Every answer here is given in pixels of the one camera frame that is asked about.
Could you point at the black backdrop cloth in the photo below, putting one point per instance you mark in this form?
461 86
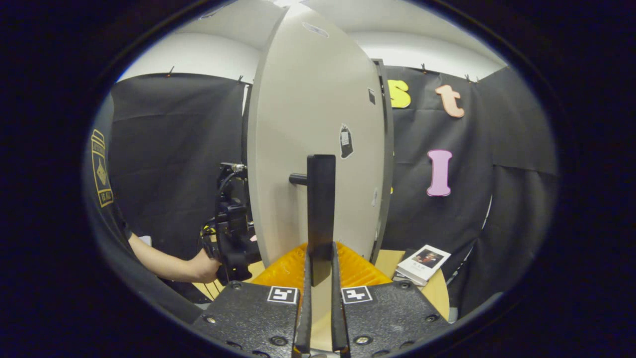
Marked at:
169 149

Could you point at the thin book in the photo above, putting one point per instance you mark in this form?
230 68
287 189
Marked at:
410 279

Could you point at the grey cabinet door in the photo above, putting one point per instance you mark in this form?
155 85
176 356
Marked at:
298 99

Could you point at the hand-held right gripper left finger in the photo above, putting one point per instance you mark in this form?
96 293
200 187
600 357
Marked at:
304 318

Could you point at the white portrait cover book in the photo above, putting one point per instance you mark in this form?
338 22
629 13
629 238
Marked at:
425 261

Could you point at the person's black t-shirt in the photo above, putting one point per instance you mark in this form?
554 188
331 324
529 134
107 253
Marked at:
107 199

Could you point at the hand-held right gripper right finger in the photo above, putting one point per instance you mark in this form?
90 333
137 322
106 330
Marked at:
339 318

